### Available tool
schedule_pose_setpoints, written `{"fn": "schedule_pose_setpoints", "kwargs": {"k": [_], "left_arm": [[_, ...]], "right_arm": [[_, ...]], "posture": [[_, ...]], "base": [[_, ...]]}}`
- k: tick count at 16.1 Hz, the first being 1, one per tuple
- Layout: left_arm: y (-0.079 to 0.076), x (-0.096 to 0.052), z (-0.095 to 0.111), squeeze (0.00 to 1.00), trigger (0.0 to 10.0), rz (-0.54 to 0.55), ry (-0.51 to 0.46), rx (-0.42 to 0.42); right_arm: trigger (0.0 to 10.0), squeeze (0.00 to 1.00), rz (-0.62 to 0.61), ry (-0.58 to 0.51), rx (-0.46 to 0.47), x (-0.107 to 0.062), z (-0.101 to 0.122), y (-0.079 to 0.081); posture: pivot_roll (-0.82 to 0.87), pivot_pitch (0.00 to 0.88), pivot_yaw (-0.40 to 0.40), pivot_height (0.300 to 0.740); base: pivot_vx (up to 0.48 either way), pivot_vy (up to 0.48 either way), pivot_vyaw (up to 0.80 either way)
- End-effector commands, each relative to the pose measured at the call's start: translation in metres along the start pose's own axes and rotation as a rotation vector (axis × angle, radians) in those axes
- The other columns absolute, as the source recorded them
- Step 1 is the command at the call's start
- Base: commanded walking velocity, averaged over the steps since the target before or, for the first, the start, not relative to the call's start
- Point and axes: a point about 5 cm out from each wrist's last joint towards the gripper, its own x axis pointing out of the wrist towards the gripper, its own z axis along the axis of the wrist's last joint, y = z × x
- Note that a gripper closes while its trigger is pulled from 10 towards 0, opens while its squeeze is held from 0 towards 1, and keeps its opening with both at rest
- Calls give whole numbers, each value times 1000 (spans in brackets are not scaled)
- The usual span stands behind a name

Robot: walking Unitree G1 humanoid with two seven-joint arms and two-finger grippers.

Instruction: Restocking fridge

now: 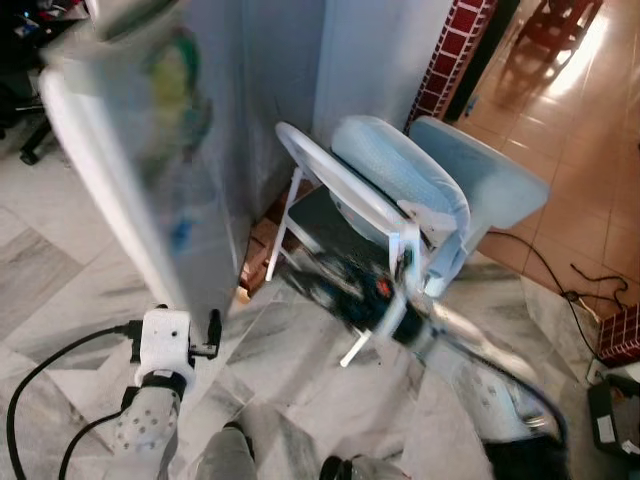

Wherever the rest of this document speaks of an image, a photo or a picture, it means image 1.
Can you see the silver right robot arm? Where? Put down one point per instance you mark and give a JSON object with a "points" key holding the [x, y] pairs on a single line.
{"points": [[480, 390]]}

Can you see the grey fridge with fruit sticker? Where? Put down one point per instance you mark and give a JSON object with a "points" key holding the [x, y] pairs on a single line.
{"points": [[130, 200]]}

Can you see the red brick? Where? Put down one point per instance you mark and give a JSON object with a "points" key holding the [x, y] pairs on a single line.
{"points": [[258, 260]]}

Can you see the grey robot left leg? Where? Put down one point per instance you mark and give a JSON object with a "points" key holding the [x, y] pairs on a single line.
{"points": [[225, 460]]}

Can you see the grey robot leg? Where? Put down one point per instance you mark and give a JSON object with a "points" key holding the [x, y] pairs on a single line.
{"points": [[225, 460], [370, 470]]}

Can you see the white folding chair blue cushion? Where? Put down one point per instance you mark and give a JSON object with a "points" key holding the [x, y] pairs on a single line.
{"points": [[400, 170]]}

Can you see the grey robot right leg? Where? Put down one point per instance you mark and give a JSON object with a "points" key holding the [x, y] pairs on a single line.
{"points": [[370, 470]]}

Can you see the black box with white label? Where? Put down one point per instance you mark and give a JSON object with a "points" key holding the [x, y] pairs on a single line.
{"points": [[610, 400]]}

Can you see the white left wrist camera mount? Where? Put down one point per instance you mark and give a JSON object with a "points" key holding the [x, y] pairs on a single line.
{"points": [[165, 340]]}

